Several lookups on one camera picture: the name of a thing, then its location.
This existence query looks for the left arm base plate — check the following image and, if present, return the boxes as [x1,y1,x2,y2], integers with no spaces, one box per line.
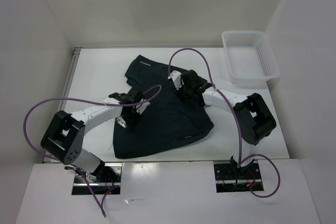
[71,163,123,196]

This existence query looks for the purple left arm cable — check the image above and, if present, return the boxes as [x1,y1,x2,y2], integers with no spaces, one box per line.
[24,85,162,218]

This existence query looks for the white plastic mesh basket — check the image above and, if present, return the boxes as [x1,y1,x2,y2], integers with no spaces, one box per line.
[222,30,280,86]

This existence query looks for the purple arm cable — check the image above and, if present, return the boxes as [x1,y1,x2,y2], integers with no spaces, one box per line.
[24,85,162,218]
[167,48,282,198]

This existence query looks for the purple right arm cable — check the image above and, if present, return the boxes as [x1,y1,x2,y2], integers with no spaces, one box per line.
[167,48,282,198]

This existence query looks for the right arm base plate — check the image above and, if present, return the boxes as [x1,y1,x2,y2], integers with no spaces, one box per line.
[213,161,264,193]

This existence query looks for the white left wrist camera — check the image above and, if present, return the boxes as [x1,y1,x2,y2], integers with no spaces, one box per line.
[116,115,128,129]

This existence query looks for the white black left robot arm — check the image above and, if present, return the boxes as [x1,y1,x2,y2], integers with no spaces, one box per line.
[40,89,150,182]

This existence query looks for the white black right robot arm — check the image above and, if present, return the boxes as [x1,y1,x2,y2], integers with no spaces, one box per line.
[169,70,277,179]

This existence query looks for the dark navy shorts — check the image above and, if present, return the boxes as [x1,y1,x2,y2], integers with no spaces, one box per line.
[113,55,214,159]

